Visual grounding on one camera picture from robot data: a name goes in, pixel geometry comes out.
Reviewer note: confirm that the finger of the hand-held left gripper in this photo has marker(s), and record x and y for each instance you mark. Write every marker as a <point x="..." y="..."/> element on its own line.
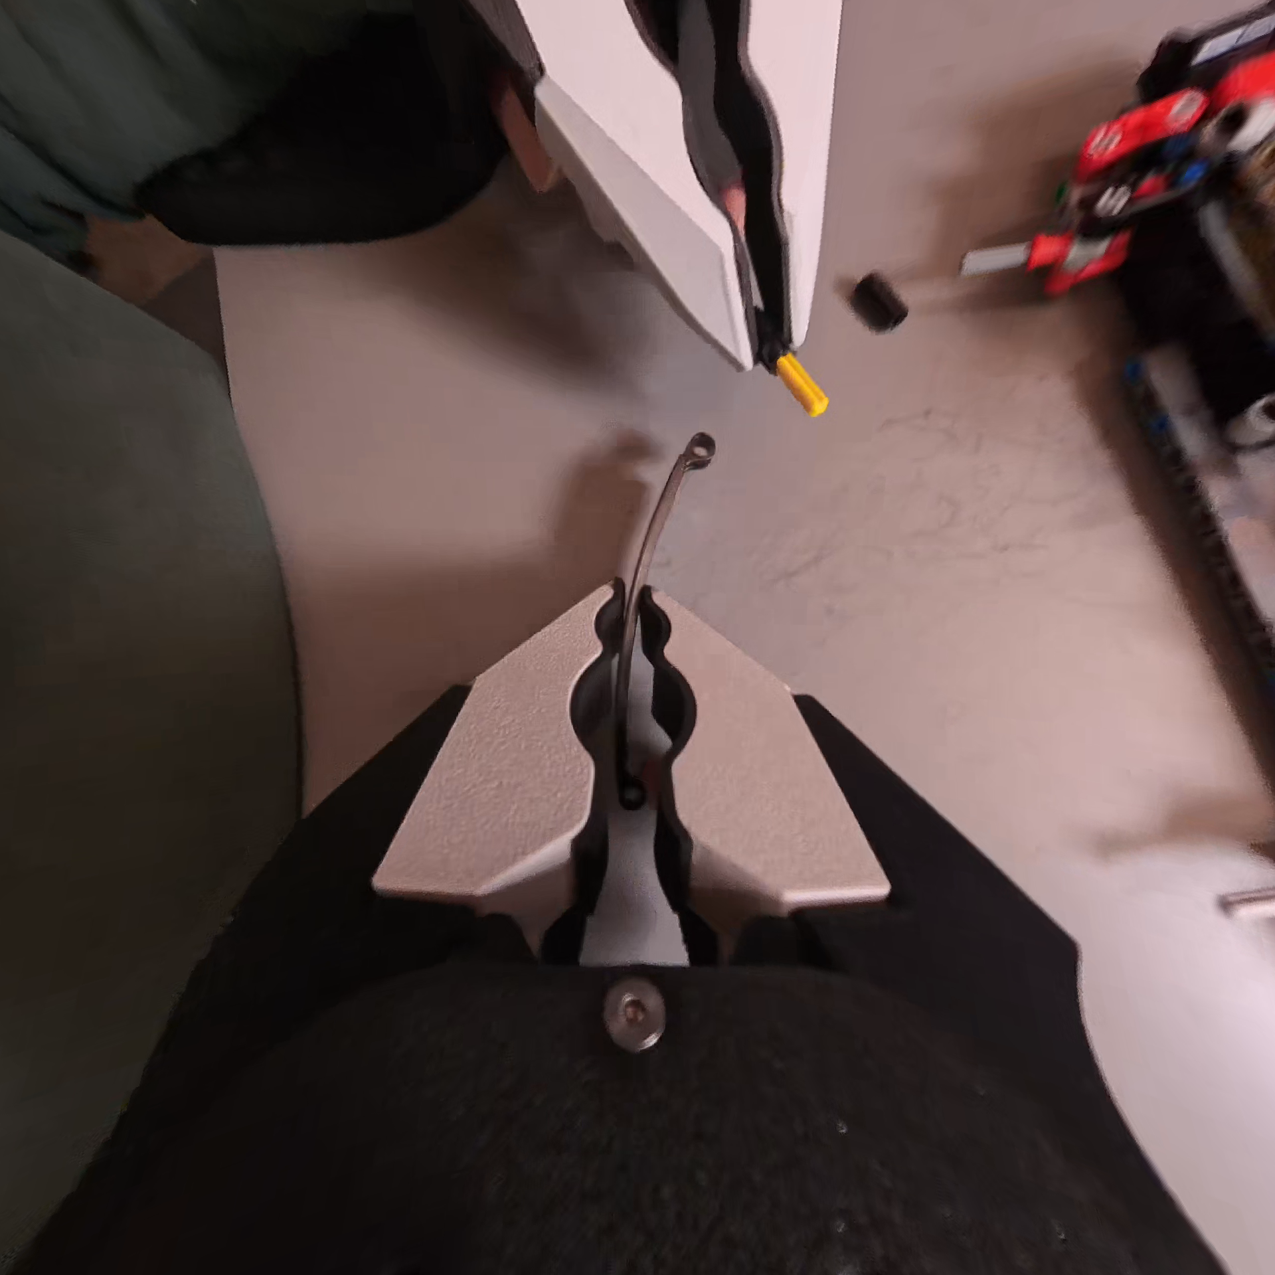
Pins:
<point x="617" y="120"/>
<point x="806" y="120"/>

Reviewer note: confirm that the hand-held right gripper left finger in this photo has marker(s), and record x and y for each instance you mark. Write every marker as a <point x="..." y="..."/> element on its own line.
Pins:
<point x="487" y="786"/>

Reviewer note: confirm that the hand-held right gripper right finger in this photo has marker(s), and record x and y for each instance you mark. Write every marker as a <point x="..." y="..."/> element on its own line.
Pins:
<point x="766" y="786"/>

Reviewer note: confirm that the black lego pin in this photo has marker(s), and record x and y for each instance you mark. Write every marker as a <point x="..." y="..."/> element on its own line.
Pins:
<point x="879" y="300"/>

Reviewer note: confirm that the yellow lego peg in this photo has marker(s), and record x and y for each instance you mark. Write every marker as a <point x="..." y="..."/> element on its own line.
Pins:
<point x="801" y="384"/>

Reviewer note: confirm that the black curved lego panel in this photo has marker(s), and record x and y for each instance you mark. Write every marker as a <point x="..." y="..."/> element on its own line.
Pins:
<point x="652" y="537"/>

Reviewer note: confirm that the lego car chassis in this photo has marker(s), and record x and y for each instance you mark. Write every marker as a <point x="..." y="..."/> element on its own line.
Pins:
<point x="1115" y="148"/>

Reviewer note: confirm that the person's left forearm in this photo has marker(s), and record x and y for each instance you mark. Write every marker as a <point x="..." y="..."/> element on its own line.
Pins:
<point x="328" y="148"/>

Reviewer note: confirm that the person's left hand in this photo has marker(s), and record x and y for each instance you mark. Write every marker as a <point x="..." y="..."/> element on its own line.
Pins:
<point x="525" y="139"/>

